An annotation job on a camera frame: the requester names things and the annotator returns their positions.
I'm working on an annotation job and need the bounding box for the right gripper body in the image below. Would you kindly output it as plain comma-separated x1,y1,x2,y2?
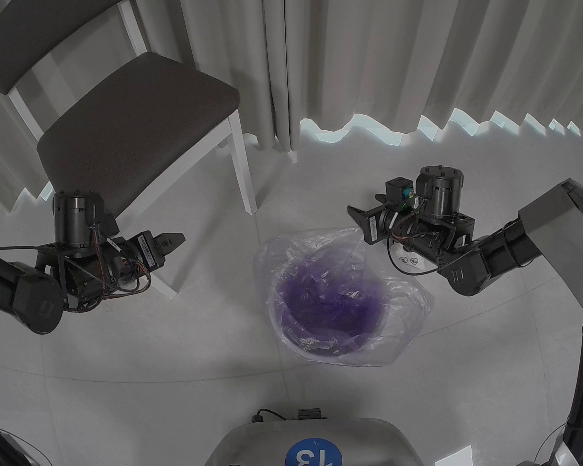
362,206,418,247

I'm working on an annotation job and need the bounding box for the white chair with grey seat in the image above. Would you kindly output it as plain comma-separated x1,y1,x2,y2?
0,0,258,300

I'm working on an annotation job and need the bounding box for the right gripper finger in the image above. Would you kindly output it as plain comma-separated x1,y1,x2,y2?
347,205,371,230

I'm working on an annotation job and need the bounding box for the purple plastic bag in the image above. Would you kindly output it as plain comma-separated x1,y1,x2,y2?
253,227,435,367

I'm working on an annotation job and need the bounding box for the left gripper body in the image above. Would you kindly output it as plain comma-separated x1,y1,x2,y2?
117,230,167,284

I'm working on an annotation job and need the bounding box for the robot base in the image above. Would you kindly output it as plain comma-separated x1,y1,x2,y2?
206,408,421,466

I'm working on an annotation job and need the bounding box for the black cable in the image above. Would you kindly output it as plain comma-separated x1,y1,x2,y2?
252,408,292,424

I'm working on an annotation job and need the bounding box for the clear printed wrapper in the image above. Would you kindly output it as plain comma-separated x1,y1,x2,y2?
391,241,440,274

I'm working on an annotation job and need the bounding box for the white trash bin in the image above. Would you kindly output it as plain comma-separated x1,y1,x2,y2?
271,255,387,361

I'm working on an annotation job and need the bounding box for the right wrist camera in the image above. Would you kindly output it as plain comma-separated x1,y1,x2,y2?
375,178,416,210

